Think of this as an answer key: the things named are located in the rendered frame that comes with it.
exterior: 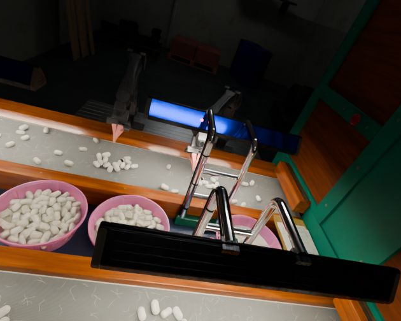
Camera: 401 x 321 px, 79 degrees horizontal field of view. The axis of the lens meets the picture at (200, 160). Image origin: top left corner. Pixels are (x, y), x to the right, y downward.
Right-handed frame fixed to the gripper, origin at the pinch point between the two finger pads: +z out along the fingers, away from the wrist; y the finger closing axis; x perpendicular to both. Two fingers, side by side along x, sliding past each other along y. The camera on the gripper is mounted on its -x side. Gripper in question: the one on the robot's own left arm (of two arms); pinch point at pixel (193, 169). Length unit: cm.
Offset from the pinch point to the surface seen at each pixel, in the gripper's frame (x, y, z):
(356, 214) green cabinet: -33, 54, 11
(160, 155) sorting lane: 15.7, -15.2, -6.6
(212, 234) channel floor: -3.9, 11.9, 26.1
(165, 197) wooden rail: -6.5, -10.5, 15.2
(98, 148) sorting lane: 12.2, -43.7, -2.8
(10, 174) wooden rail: -7, -65, 17
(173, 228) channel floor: -4.4, -4.6, 26.6
